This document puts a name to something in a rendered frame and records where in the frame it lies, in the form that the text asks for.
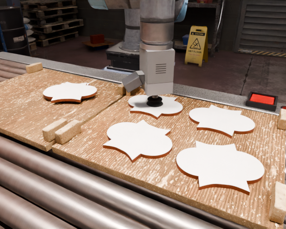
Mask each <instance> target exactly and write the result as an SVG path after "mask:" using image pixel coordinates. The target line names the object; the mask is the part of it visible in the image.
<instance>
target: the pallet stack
mask: <svg viewBox="0 0 286 229"><path fill-rule="evenodd" d="M65 1H69V4H70V5H67V6H65ZM53 3H54V4H55V5H53ZM20 4H21V5H23V7H21V9H22V12H23V17H24V18H27V19H29V20H30V22H29V23H28V24H30V25H32V28H31V29H30V30H32V31H33V34H31V35H29V36H30V37H33V38H35V40H34V41H33V42H35V43H36V45H38V44H41V47H46V46H49V45H54V44H57V43H61V42H64V41H68V40H72V39H75V38H78V37H79V34H78V31H77V27H79V26H83V19H77V16H76V13H78V10H77V8H78V7H77V6H76V0H27V1H20ZM68 9H71V12H68ZM67 15H70V19H69V18H66V16H67ZM71 22H76V24H70V23H71ZM67 29H70V30H71V31H68V30H67ZM70 34H73V35H72V38H68V39H65V37H68V36H69V35H70ZM53 40H58V41H57V42H54V43H50V44H49V43H48V42H49V41H53Z"/></svg>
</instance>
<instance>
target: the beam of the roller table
mask: <svg viewBox="0 0 286 229"><path fill-rule="evenodd" d="M0 59H1V60H7V61H12V62H16V63H21V64H26V65H31V64H34V63H37V62H41V63H42V66H43V68H45V69H50V70H55V71H60V72H65V73H69V74H74V75H80V76H84V77H89V78H93V79H98V80H104V81H108V82H113V83H117V84H122V81H121V79H123V78H125V77H126V76H128V75H126V74H121V73H116V72H111V71H105V70H99V69H94V68H89V67H84V66H79V65H72V64H67V63H62V62H57V61H52V60H45V59H40V58H35V57H30V56H25V55H18V54H13V53H8V52H3V51H2V52H0ZM171 95H177V96H181V97H186V98H191V99H196V100H202V101H206V102H211V103H216V104H221V105H227V106H231V107H236V108H240V109H245V110H251V111H256V112H261V113H265V114H270V115H276V116H279V113H280V110H281V106H286V104H283V103H277V107H276V111H275V112H274V111H269V110H263V109H259V108H254V107H249V106H246V101H247V98H248V97H245V96H240V95H234V94H229V93H224V92H219V91H213V90H207V89H202V88H197V87H191V86H187V85H180V84H175V83H174V84H173V93H172V94H171Z"/></svg>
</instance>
